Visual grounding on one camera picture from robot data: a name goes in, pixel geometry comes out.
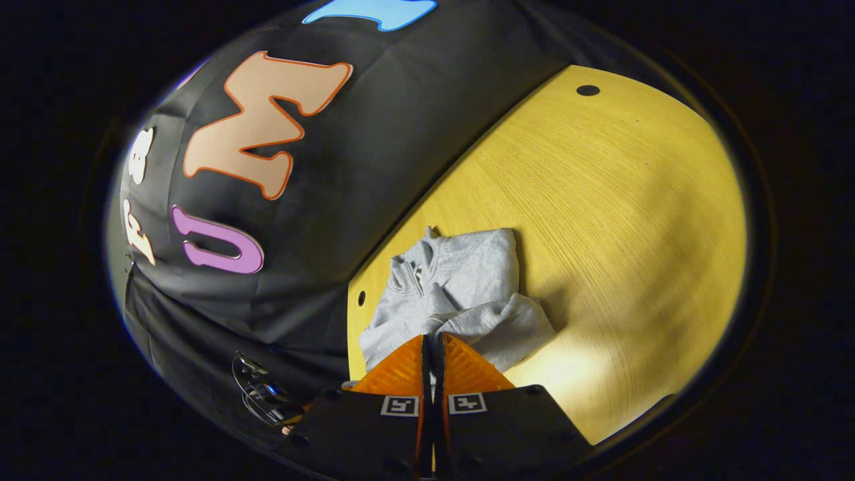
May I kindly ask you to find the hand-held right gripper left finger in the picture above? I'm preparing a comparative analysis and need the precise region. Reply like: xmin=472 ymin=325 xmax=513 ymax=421
xmin=284 ymin=334 xmax=433 ymax=479

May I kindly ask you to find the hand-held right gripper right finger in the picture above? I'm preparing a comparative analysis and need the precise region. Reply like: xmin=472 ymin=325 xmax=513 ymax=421
xmin=433 ymin=331 xmax=595 ymax=479

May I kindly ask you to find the grey zip-neck sweatshirt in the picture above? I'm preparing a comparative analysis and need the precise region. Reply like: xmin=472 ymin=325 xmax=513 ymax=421
xmin=342 ymin=226 xmax=556 ymax=391

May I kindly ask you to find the black backdrop cloth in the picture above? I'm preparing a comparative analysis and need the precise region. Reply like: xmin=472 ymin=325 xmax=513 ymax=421
xmin=107 ymin=0 xmax=735 ymax=462

